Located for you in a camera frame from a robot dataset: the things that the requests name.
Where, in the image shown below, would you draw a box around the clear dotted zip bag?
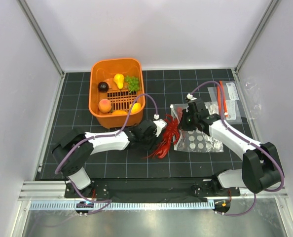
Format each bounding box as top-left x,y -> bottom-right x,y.
170,102 -> 224,153

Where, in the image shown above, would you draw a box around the red toy lobster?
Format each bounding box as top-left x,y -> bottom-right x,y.
145,114 -> 180,159

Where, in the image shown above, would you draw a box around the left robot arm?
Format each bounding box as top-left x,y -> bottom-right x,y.
52,119 -> 167,198

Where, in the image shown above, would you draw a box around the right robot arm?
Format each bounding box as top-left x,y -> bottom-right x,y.
179,98 -> 285,196

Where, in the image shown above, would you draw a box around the spare zip bags orange zippers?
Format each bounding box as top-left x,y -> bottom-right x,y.
205,81 -> 242,125

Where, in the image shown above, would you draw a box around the black grid mat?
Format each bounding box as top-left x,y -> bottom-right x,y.
34,69 -> 272,180

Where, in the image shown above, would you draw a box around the yellow toy lemon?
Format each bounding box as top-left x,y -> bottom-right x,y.
130,102 -> 142,113

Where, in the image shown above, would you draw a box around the orange toy mango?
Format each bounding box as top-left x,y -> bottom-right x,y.
112,110 -> 127,116

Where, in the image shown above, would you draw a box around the peach toy fruit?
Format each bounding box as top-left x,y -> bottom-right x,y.
98,99 -> 112,113

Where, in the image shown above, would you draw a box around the green toy grapes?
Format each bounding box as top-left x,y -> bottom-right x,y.
125,76 -> 140,93

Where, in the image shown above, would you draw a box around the orange plastic basket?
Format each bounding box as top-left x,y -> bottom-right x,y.
88,58 -> 145,128

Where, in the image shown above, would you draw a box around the dark plum toy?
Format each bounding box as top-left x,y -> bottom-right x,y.
98,81 -> 109,92

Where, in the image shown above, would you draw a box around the yellow toy pear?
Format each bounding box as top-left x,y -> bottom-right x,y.
113,74 -> 124,89

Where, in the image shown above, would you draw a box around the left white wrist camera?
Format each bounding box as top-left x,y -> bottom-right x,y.
153,119 -> 167,137

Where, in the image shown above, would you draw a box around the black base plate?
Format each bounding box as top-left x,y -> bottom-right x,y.
64,176 -> 241,203

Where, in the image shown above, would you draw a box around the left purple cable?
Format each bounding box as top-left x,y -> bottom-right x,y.
54,93 -> 160,217

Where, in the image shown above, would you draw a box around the slotted cable duct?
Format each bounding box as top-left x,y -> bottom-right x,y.
29,199 -> 215,211

